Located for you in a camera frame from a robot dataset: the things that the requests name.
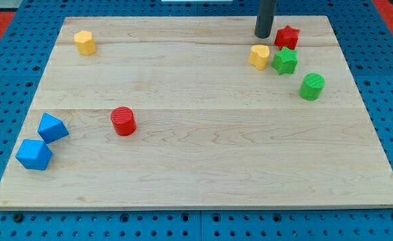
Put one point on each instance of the light wooden board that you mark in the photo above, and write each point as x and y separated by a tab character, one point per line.
213	132

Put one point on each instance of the red cylinder block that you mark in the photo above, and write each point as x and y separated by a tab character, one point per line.
123	121

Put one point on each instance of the yellow heart block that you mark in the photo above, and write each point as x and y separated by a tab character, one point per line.
259	55

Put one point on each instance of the green star block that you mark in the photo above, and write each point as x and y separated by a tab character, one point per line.
285	61

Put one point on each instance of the green cylinder block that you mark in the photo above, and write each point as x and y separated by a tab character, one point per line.
311	86

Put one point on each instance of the red star block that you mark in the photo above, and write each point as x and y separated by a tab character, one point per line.
287	37

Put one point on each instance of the grey cylindrical pointer rod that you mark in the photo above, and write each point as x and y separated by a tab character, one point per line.
265	17

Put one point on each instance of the yellow hexagon block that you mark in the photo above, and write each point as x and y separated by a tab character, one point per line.
85	44

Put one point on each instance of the blue triangle block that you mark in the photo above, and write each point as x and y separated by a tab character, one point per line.
51	128

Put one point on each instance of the blue cube block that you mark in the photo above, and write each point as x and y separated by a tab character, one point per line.
34	154

